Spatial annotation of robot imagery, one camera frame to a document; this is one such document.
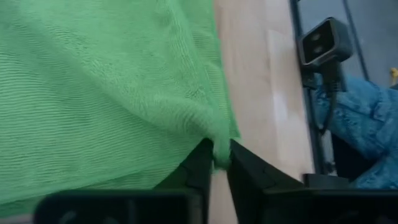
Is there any black camera cable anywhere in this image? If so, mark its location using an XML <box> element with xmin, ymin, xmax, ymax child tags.
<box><xmin>319</xmin><ymin>62</ymin><xmax>341</xmax><ymax>135</ymax></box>

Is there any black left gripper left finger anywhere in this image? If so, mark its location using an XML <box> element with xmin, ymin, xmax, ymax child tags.
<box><xmin>32</xmin><ymin>138</ymin><xmax>215</xmax><ymax>224</ymax></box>

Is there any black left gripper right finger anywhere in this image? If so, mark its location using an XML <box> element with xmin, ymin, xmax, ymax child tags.
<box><xmin>226</xmin><ymin>139</ymin><xmax>398</xmax><ymax>224</ymax></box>

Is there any person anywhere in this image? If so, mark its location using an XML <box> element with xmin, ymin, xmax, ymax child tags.
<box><xmin>313</xmin><ymin>73</ymin><xmax>398</xmax><ymax>189</ymax></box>

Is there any green microfiber towel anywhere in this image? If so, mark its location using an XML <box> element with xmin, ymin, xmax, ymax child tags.
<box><xmin>0</xmin><ymin>0</ymin><xmax>242</xmax><ymax>218</ymax></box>

